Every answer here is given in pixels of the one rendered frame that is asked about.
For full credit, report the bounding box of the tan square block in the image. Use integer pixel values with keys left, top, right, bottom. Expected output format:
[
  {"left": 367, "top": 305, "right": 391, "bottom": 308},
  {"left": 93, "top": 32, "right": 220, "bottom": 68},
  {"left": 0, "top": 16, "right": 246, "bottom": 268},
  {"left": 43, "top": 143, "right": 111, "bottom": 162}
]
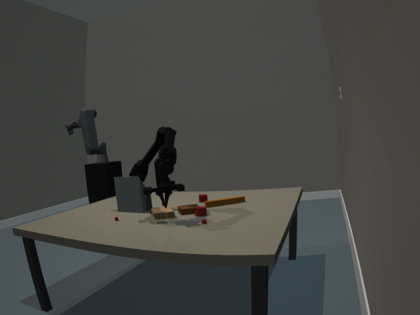
[{"left": 151, "top": 207, "right": 175, "bottom": 219}]

